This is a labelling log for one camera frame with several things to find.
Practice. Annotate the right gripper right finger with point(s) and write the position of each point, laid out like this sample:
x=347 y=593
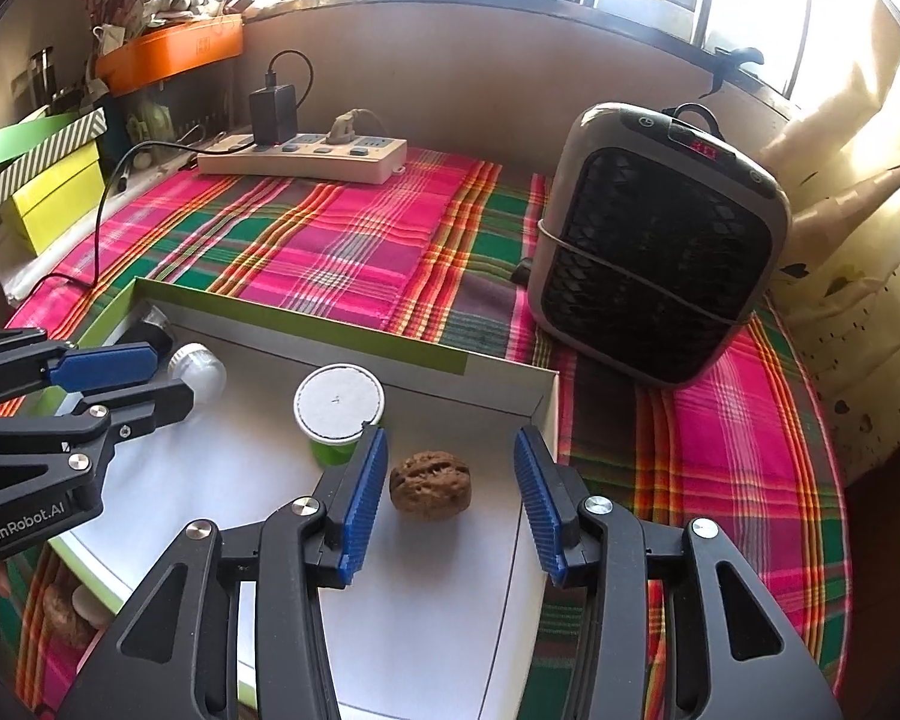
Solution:
x=731 y=651

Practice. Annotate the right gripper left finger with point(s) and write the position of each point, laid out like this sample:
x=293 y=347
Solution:
x=172 y=650

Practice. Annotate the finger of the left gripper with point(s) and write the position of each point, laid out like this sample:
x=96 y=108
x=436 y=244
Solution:
x=30 y=362
x=132 y=412

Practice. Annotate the small white jar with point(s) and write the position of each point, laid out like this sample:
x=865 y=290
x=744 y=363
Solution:
x=197 y=366

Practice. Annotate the white mushroom knob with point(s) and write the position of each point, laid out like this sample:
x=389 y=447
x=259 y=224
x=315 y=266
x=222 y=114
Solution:
x=92 y=610

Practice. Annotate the green white spool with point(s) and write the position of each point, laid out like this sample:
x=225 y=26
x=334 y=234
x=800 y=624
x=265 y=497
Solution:
x=332 y=406

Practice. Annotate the small brown walnut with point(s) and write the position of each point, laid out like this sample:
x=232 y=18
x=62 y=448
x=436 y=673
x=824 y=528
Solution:
x=432 y=485

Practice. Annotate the black rectangular device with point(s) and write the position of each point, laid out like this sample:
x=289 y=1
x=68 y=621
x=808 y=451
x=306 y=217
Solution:
x=155 y=335

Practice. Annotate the large brown walnut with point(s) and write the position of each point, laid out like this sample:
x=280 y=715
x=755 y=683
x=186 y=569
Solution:
x=65 y=622

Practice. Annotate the white foam board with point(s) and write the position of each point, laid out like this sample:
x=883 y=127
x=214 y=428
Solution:
x=20 y=268

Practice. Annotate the yellow box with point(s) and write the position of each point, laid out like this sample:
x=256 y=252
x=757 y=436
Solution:
x=43 y=209

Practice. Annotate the striped green box lid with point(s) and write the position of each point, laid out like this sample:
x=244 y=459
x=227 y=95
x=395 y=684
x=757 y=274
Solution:
x=52 y=150

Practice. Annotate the green white cardboard tray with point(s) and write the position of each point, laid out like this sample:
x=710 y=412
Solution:
x=441 y=620

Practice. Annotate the beige power strip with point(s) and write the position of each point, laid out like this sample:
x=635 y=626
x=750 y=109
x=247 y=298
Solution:
x=366 y=160

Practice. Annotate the black charger adapter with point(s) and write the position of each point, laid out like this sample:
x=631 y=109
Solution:
x=273 y=114

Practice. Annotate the orange tray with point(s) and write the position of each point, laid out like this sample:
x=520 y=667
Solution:
x=167 y=52

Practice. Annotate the plaid pink green tablecloth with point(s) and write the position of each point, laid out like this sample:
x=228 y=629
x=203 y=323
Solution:
x=430 y=257

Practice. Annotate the grey black space heater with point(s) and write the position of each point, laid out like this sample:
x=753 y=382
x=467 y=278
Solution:
x=656 y=242

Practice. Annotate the cream heart curtain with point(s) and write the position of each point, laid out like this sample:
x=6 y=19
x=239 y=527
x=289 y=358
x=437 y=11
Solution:
x=838 y=284

